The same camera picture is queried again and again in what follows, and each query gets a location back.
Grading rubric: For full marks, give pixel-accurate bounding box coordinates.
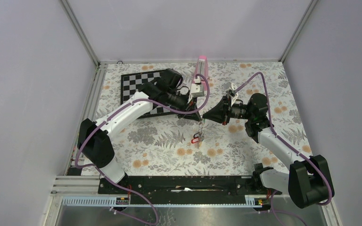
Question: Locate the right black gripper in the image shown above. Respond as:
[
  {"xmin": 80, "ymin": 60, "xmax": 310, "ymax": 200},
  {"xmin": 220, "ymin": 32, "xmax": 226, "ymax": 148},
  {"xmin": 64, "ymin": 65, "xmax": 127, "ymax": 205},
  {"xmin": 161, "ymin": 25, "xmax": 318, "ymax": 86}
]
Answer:
[{"xmin": 203, "ymin": 94, "xmax": 254, "ymax": 126}]

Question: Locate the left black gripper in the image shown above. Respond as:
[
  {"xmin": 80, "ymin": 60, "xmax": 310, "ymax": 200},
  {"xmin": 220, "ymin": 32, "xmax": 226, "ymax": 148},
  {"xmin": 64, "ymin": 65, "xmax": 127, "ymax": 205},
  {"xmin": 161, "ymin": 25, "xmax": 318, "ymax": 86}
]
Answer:
[{"xmin": 166, "ymin": 89, "xmax": 201, "ymax": 121}]

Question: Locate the keyring with coloured key tags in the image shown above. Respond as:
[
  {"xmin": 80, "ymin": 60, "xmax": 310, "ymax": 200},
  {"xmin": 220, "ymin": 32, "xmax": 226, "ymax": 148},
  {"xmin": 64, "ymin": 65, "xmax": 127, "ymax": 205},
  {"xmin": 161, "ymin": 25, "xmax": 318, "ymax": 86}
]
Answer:
[{"xmin": 190, "ymin": 119, "xmax": 205, "ymax": 148}]

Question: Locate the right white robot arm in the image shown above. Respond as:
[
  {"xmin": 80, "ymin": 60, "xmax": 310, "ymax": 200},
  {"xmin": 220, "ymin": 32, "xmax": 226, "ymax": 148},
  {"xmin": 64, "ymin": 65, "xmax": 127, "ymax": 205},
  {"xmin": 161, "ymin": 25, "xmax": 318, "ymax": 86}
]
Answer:
[{"xmin": 203, "ymin": 93, "xmax": 335, "ymax": 209}]

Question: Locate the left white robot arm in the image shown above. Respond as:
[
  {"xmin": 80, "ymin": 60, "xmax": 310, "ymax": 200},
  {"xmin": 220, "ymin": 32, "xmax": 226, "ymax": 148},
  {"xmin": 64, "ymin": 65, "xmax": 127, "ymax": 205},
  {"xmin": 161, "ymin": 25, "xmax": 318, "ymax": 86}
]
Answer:
[{"xmin": 75, "ymin": 69, "xmax": 210, "ymax": 194}]

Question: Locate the pink metronome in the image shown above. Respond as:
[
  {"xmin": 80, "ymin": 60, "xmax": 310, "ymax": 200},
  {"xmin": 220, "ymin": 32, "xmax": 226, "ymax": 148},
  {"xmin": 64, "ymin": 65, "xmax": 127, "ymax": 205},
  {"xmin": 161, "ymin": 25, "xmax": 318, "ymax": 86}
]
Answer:
[{"xmin": 192, "ymin": 55, "xmax": 209, "ymax": 83}]

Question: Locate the floral table mat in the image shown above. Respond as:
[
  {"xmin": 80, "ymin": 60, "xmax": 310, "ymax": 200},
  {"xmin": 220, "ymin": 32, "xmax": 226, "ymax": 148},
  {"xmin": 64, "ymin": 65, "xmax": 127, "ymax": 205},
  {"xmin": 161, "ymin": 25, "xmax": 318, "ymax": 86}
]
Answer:
[{"xmin": 81, "ymin": 62, "xmax": 319, "ymax": 177}]

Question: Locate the black white chessboard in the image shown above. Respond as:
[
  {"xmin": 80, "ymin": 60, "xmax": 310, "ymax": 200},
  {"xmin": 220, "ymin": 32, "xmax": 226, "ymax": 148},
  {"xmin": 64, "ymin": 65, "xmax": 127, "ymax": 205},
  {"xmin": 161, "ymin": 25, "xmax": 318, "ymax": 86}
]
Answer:
[{"xmin": 120, "ymin": 68, "xmax": 182, "ymax": 119}]

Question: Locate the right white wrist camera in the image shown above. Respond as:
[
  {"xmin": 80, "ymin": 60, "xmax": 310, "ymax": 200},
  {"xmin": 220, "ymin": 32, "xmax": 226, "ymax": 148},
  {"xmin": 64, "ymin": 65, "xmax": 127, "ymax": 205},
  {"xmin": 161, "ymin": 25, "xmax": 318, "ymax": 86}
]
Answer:
[{"xmin": 224, "ymin": 82, "xmax": 243, "ymax": 107}]

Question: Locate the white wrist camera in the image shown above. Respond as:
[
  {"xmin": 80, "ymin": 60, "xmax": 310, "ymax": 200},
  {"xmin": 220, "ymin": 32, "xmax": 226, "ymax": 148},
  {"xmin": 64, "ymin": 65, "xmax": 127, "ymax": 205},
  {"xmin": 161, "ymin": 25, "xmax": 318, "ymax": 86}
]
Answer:
[
  {"xmin": 224, "ymin": 82, "xmax": 243, "ymax": 107},
  {"xmin": 189, "ymin": 74, "xmax": 205, "ymax": 101}
]

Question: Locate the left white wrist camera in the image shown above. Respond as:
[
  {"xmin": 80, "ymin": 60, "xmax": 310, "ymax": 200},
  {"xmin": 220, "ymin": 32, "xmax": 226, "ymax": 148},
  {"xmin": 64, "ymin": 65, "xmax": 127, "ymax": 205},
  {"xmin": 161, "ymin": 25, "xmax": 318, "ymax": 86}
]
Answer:
[{"xmin": 189, "ymin": 74, "xmax": 205, "ymax": 101}]

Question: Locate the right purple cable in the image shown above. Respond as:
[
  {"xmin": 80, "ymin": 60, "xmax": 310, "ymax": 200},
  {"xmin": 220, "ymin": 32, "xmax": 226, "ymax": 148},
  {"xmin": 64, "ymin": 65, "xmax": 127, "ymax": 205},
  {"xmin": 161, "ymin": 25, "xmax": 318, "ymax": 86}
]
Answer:
[{"xmin": 234, "ymin": 72, "xmax": 333, "ymax": 226}]

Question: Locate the purple cable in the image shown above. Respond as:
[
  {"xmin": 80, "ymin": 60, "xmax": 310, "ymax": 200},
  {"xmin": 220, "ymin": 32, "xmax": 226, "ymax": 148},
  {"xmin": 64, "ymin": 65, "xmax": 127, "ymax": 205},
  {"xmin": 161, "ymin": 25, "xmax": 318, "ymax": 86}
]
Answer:
[
  {"xmin": 234, "ymin": 72, "xmax": 333, "ymax": 226},
  {"xmin": 74, "ymin": 73, "xmax": 210, "ymax": 226}
]

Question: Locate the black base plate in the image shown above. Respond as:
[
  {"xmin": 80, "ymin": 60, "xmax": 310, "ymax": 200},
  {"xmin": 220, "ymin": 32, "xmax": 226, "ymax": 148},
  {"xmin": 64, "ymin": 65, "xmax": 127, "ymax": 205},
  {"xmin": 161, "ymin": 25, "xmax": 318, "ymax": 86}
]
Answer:
[{"xmin": 98, "ymin": 176, "xmax": 274, "ymax": 203}]

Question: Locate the grey slotted cable duct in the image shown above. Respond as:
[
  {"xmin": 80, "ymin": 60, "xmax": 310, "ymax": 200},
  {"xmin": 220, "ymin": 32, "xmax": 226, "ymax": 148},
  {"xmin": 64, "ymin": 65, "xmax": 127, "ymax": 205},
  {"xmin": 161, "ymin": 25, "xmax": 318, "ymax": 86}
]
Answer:
[{"xmin": 62, "ymin": 194, "xmax": 262, "ymax": 208}]

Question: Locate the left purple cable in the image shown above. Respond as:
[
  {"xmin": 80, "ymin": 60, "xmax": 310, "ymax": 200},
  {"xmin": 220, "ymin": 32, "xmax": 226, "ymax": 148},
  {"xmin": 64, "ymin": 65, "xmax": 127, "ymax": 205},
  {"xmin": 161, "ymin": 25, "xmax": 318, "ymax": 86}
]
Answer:
[{"xmin": 74, "ymin": 73, "xmax": 210, "ymax": 226}]

